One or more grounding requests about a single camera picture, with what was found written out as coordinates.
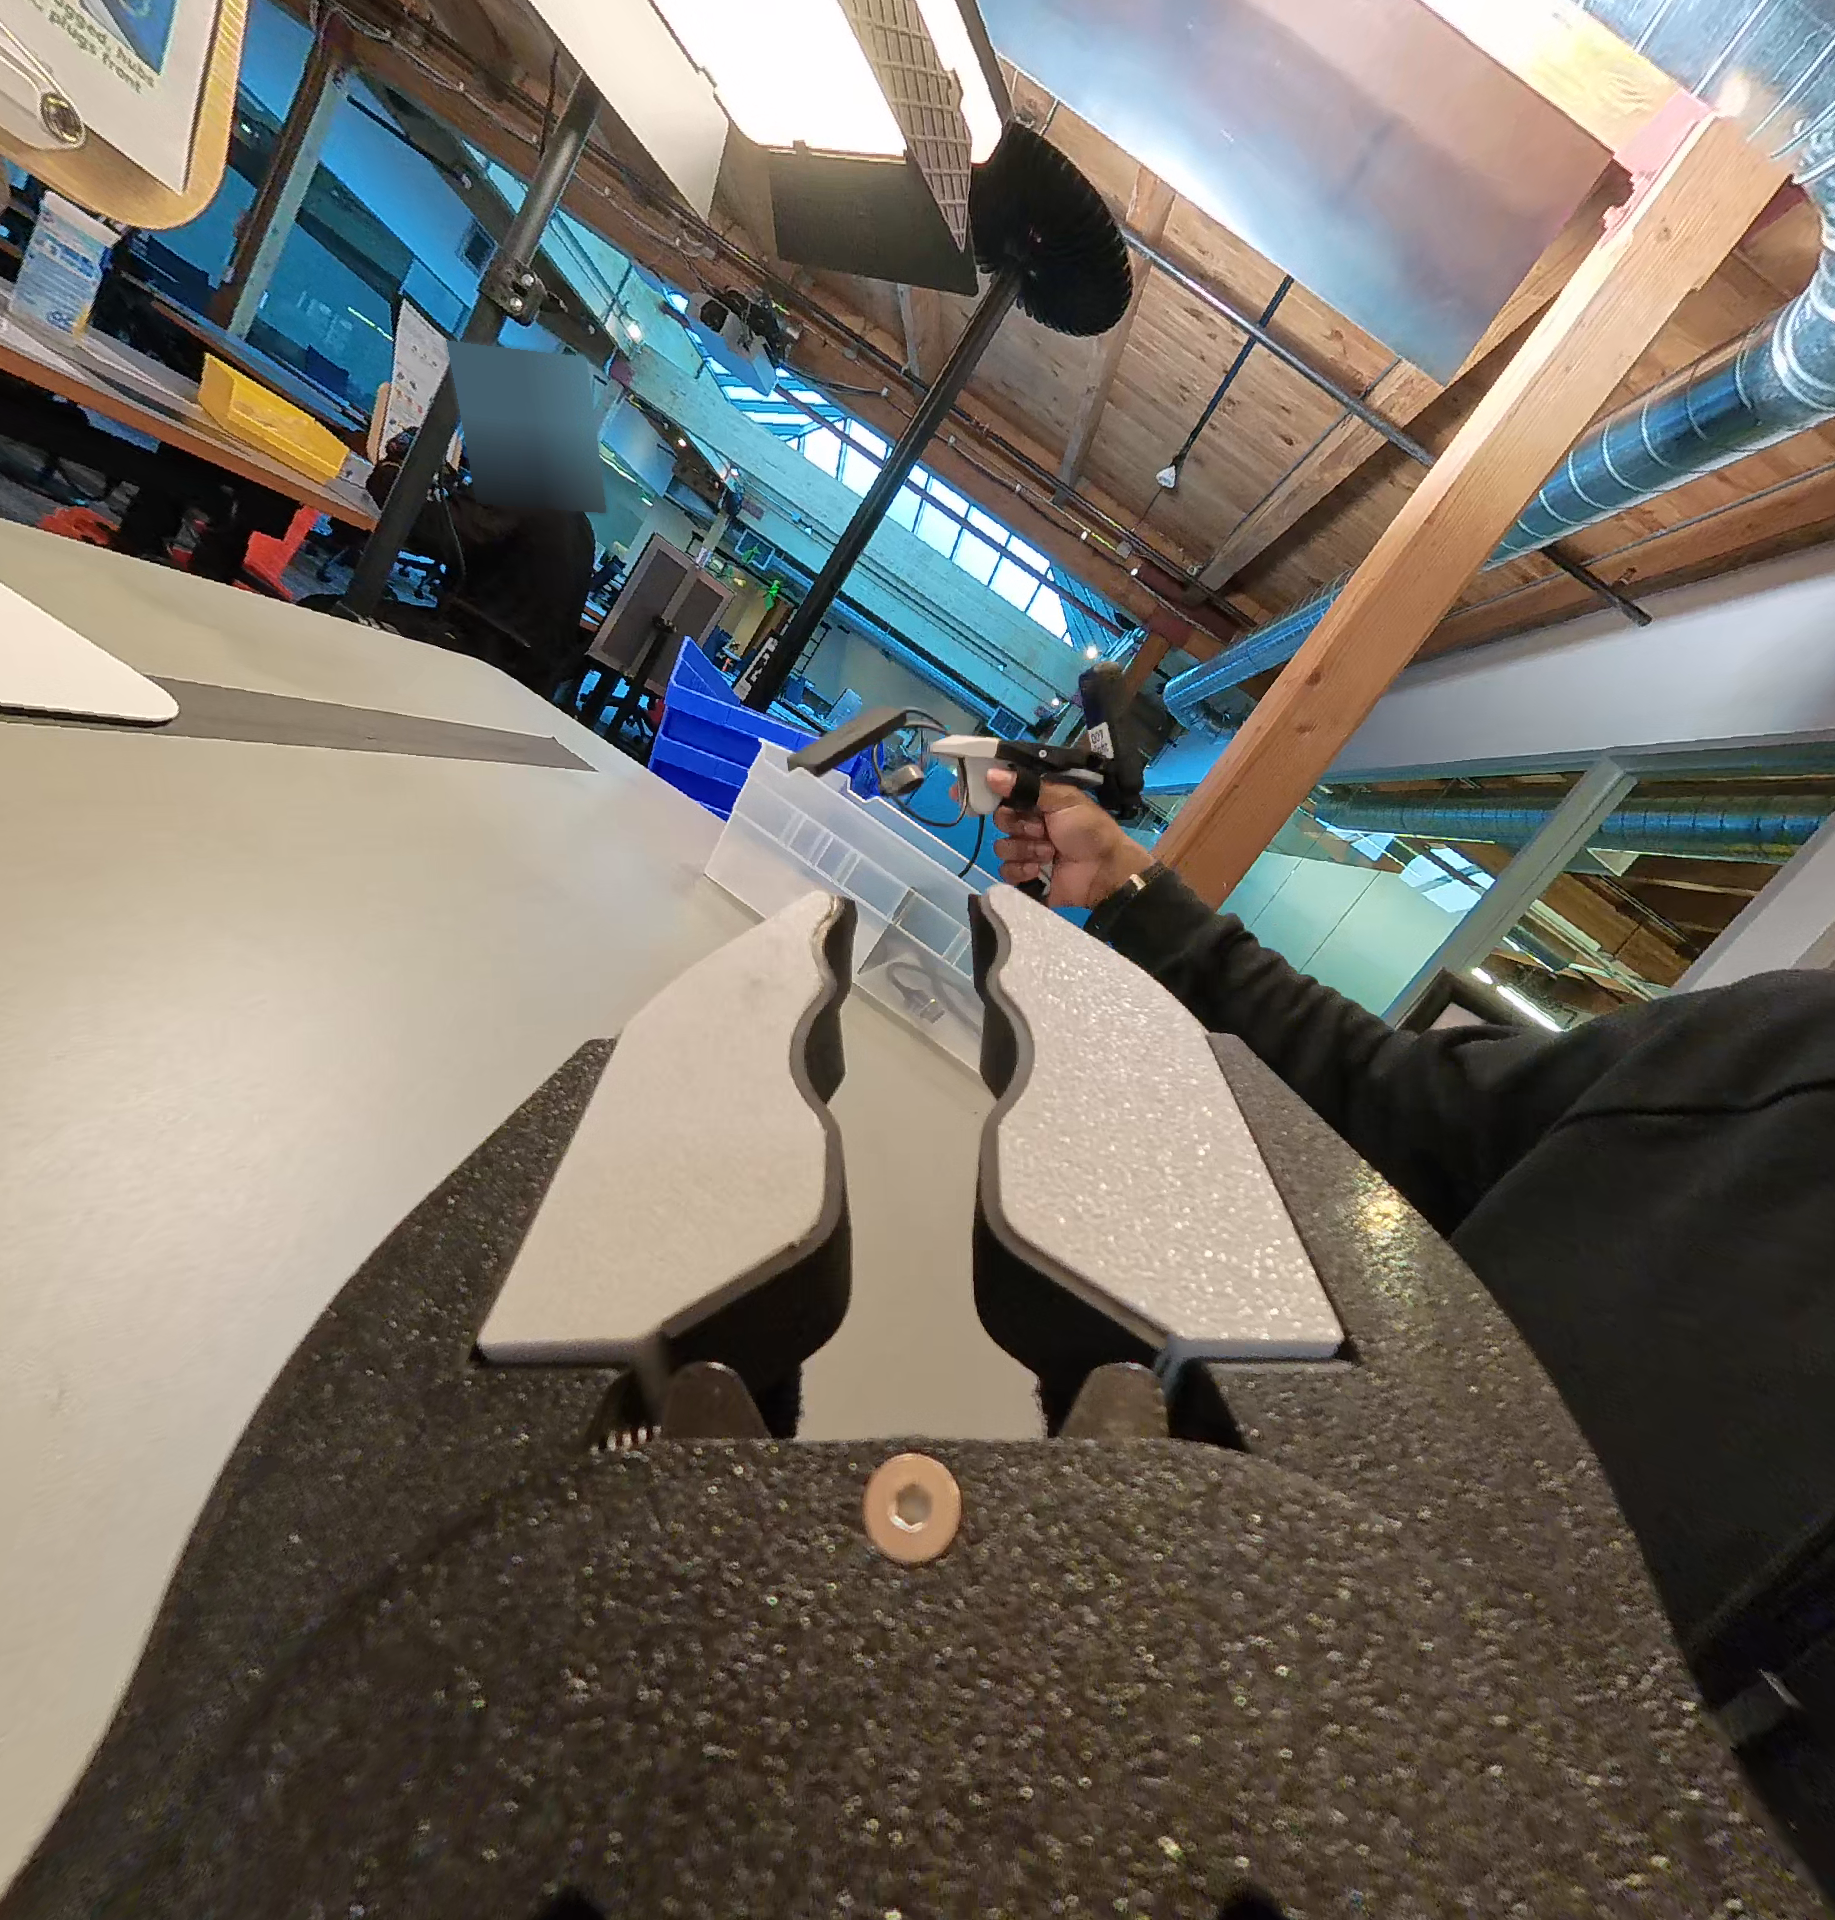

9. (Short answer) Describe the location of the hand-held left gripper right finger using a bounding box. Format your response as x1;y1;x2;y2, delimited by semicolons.
969;883;1344;1419

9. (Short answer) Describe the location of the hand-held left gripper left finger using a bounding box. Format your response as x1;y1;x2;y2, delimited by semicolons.
473;888;859;1434

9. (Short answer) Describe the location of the slim black USB hub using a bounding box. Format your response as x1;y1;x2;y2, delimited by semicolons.
785;704;925;780

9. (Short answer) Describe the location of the clear plastic bin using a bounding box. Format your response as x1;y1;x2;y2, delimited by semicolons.
701;733;1014;1074

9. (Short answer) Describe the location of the person's right forearm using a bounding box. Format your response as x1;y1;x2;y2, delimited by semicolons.
1084;861;1622;1239

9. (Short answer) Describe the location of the person's right hand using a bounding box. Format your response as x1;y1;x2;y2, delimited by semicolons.
988;776;1164;911

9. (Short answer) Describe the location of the stack of blue bins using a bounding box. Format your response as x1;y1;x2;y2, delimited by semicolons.
647;636;865;823

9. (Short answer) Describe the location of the wooden column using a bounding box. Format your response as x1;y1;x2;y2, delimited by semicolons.
1152;116;1800;909

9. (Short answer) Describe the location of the black stand pole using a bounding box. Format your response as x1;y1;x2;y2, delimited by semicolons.
743;120;1134;714

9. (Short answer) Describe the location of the person's torso black jacket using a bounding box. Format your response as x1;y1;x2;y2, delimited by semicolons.
1432;965;1835;1920

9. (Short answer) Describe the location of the black light stand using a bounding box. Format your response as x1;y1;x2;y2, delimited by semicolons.
339;72;603;620

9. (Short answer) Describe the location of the instruction board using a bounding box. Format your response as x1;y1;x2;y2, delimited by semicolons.
381;293;453;440

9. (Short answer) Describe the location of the LED light panel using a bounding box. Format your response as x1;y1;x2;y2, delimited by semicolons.
533;0;1020;298

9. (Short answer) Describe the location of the red plastic stool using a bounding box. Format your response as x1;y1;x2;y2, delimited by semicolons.
239;502;329;589

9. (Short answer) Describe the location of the yellow bin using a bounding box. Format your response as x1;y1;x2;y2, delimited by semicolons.
197;351;353;485

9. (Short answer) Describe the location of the wooden table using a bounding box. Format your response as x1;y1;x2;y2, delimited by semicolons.
0;253;385;530

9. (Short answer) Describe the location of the instruction sheet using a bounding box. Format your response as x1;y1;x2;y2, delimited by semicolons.
0;0;221;197

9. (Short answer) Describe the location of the clear acrylic clip bar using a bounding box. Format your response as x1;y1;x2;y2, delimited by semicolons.
0;44;93;155

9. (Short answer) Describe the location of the silver ventilation duct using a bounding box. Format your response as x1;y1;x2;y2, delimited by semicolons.
1160;141;1835;725

